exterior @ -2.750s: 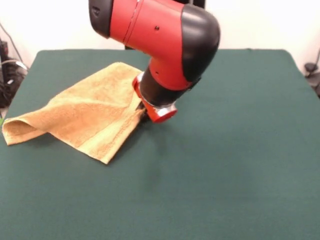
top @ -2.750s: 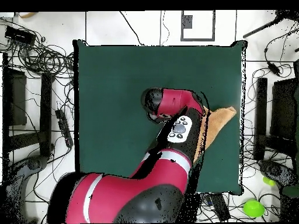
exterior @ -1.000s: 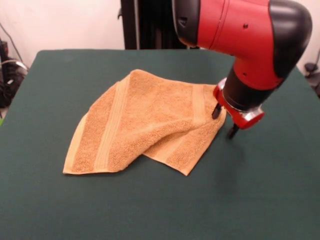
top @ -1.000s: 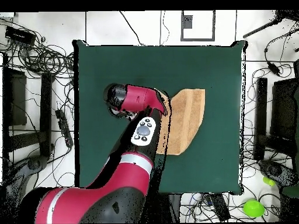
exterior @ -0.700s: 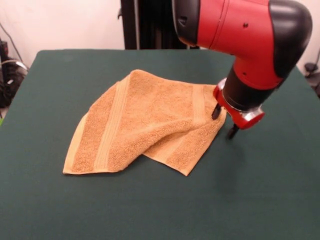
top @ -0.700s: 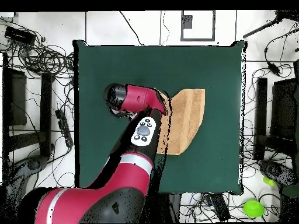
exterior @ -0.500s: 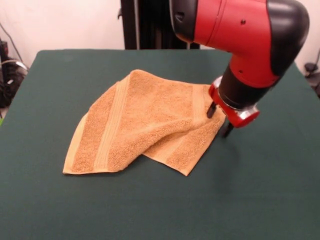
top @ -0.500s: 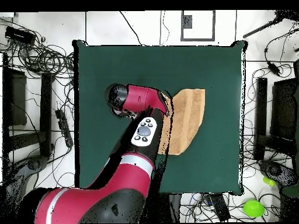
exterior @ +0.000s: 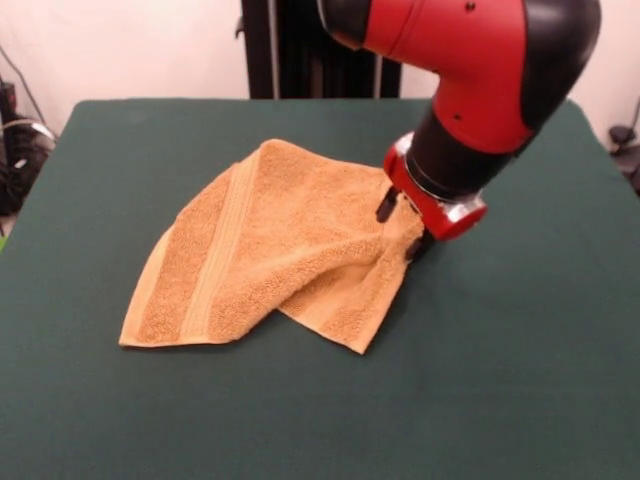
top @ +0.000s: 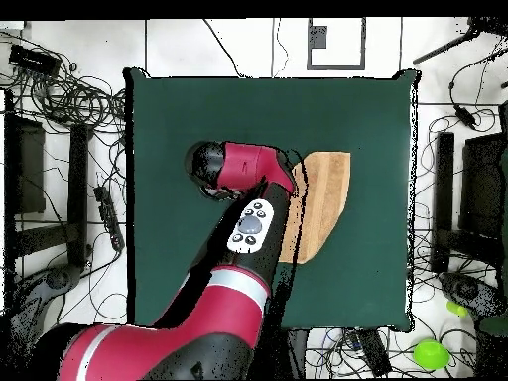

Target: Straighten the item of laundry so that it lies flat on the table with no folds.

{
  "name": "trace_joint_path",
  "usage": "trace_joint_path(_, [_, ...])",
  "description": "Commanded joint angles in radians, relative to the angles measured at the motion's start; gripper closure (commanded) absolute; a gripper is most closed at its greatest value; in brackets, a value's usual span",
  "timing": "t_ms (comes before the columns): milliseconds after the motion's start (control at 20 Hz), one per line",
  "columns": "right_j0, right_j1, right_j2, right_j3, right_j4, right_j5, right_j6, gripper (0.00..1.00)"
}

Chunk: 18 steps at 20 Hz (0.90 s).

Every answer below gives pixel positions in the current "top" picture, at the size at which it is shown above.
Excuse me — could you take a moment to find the long black power strip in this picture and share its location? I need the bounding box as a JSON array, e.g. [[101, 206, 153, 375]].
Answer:
[[93, 185, 127, 254]]

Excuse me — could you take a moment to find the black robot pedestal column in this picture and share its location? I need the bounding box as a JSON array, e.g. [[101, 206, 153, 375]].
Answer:
[[273, 327, 310, 379]]

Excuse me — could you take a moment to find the large bright green ball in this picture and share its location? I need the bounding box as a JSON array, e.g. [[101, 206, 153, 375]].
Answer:
[[412, 337, 452, 373]]

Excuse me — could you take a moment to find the tan terry towel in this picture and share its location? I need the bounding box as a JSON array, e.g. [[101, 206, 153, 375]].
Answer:
[[277, 150, 352, 266]]

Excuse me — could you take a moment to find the grey rectangular floor frame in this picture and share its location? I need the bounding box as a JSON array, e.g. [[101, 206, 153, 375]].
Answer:
[[306, 17, 367, 71]]

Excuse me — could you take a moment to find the black stand base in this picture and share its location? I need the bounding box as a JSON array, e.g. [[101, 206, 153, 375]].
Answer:
[[10, 263, 83, 319], [437, 271, 502, 318]]

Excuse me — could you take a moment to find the dark green table cloth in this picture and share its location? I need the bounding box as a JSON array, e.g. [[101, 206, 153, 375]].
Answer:
[[123, 67, 421, 333]]

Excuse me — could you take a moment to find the black tripod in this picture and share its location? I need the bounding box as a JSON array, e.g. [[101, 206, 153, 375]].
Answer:
[[411, 17, 508, 67]]

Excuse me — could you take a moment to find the black power adapter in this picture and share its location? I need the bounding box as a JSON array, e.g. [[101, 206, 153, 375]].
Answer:
[[453, 104, 478, 131]]

